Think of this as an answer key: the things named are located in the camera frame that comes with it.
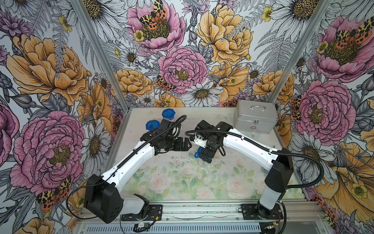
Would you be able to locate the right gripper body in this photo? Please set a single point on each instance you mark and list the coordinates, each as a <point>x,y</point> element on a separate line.
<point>210,150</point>

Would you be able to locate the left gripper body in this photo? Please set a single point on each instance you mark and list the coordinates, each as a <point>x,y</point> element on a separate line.
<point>174,145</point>

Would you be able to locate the blue lid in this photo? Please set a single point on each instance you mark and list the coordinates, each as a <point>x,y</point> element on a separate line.
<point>197,154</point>
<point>152,124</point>
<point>168,114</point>

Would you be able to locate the clear plastic cup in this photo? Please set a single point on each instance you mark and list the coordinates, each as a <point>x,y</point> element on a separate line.
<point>204,164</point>

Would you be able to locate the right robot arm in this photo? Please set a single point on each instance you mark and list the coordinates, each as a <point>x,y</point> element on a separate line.
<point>278,163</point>

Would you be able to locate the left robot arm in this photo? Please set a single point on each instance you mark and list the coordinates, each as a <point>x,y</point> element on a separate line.
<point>102,194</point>

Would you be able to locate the silver metal case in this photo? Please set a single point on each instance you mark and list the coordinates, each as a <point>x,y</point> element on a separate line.
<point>254,116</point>

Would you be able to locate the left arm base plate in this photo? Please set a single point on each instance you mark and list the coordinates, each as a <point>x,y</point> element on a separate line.
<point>151,213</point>

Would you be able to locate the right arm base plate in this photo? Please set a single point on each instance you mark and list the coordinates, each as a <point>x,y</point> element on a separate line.
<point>251,211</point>

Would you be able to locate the aluminium front rail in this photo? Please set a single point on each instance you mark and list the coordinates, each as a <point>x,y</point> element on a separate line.
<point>214,217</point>

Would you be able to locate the left aluminium frame post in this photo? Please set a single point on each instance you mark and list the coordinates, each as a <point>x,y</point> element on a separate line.
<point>89,28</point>

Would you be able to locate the aluminium frame post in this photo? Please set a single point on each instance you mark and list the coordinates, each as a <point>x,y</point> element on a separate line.
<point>89,28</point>
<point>312,25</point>

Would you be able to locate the right aluminium frame post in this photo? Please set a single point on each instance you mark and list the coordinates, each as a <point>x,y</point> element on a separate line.
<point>312,25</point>

